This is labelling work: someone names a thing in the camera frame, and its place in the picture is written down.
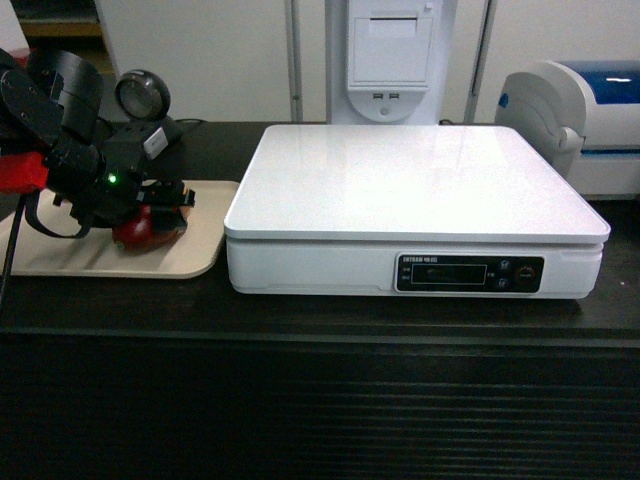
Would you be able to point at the beige plastic tray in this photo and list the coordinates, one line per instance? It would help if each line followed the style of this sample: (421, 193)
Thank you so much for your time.
(96, 255)

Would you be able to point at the white blue label printer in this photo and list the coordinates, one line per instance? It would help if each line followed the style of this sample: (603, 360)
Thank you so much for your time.
(582, 117)

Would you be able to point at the white checkout scale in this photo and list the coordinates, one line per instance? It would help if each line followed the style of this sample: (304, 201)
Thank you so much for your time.
(465, 211)

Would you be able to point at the round black barcode scanner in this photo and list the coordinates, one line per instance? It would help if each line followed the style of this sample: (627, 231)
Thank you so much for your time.
(144, 96)

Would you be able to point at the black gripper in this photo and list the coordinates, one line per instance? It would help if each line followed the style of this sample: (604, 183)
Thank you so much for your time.
(103, 184)

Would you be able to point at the white POS terminal stand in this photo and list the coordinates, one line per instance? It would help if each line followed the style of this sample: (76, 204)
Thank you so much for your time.
(387, 61)

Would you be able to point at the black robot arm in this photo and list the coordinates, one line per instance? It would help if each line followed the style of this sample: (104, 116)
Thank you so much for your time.
(49, 111)

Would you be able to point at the black slatted checkout counter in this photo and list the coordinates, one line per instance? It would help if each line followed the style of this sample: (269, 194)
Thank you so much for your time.
(105, 378)

